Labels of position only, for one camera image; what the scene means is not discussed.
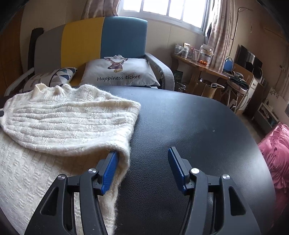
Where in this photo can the white framed window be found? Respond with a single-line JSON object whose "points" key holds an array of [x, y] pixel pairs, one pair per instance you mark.
{"points": [[167, 9]]}

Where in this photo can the clear container of oranges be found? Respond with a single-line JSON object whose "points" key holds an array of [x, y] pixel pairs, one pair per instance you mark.
{"points": [[206, 56]]}

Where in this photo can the triangle pattern pillow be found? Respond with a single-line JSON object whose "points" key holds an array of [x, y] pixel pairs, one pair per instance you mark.
{"points": [[54, 76]]}

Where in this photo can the cream knit sweater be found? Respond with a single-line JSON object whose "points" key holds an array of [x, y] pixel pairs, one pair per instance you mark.
{"points": [[56, 124]]}

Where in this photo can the pink quilt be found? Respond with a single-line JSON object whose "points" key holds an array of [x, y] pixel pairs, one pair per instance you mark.
{"points": [[277, 153]]}

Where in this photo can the brown paper bag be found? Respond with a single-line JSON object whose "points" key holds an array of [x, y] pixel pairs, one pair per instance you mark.
{"points": [[208, 89]]}

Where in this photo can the green box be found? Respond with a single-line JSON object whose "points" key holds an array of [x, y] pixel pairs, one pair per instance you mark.
{"points": [[178, 75]]}

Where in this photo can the grey deer print pillow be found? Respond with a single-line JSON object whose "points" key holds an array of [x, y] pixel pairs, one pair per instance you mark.
{"points": [[122, 72]]}

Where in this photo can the grey yellow blue sofa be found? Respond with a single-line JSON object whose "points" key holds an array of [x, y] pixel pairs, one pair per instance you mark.
{"points": [[101, 38]]}

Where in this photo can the white chair frame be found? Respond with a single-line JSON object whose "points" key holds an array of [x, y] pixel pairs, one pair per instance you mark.
{"points": [[18, 80]]}

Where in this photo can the white low shelf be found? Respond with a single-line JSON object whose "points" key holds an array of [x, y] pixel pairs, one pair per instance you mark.
{"points": [[268, 110]]}

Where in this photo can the black television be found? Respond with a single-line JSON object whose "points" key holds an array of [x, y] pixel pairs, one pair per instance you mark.
{"points": [[241, 55]]}

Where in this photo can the white cabinet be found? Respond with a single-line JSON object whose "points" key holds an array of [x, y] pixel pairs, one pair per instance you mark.
{"points": [[251, 90]]}

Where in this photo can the white stool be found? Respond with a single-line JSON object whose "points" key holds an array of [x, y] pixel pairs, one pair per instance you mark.
{"points": [[234, 87]]}

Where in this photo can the beige patterned curtain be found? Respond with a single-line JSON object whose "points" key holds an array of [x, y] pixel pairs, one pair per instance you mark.
{"points": [[99, 9], [221, 34]]}

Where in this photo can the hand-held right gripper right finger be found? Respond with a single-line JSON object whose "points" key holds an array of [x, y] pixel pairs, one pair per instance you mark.
{"points": [[178, 171]]}

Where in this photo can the black appliance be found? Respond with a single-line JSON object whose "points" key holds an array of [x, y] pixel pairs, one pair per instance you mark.
{"points": [[254, 65]]}

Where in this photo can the thin metal pole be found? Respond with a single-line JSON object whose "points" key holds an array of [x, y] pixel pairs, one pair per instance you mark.
{"points": [[236, 29]]}

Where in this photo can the white jar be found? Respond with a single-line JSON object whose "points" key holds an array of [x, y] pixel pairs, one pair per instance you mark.
{"points": [[179, 49]]}

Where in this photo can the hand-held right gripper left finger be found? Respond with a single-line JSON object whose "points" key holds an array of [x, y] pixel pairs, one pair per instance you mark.
{"points": [[109, 171]]}

